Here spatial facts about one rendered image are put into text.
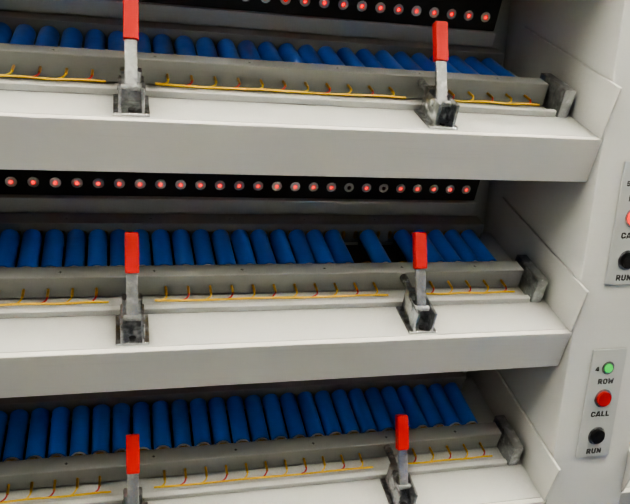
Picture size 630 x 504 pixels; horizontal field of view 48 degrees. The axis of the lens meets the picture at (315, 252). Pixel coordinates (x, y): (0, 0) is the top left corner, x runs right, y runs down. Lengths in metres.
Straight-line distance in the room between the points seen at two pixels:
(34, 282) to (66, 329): 0.05
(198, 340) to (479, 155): 0.30
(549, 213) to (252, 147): 0.34
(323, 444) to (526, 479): 0.23
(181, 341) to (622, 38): 0.48
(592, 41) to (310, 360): 0.40
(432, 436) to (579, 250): 0.26
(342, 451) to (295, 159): 0.33
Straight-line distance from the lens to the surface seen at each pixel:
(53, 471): 0.74
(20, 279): 0.67
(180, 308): 0.65
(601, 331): 0.77
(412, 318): 0.67
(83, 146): 0.58
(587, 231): 0.73
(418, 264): 0.67
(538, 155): 0.69
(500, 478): 0.83
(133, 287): 0.62
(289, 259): 0.71
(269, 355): 0.63
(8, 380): 0.64
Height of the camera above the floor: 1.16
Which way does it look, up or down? 14 degrees down
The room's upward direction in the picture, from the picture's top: 3 degrees clockwise
